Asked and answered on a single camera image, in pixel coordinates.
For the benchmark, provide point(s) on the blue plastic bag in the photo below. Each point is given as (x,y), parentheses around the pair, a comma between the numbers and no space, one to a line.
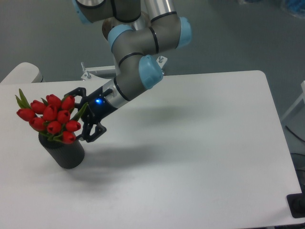
(294,7)

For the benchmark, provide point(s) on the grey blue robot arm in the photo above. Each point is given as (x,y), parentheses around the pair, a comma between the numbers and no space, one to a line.
(134,39)

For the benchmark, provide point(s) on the dark grey ribbed vase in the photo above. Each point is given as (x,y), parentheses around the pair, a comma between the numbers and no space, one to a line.
(67,156)

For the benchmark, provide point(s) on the white chair corner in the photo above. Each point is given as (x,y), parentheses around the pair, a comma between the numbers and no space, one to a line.
(23,73)

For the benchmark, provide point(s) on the black device at table edge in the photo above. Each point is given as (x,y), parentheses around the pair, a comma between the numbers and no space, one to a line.
(296,204)

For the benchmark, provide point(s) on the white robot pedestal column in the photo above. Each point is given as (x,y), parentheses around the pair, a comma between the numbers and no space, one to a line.
(142,22)

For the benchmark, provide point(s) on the red tulip bouquet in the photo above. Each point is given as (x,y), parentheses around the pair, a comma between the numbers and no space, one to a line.
(51,117)

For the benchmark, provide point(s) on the white frame at right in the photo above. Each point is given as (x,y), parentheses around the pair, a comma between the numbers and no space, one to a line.
(296,107)

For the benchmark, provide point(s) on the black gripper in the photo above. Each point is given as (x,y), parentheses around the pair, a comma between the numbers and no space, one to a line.
(98,107)

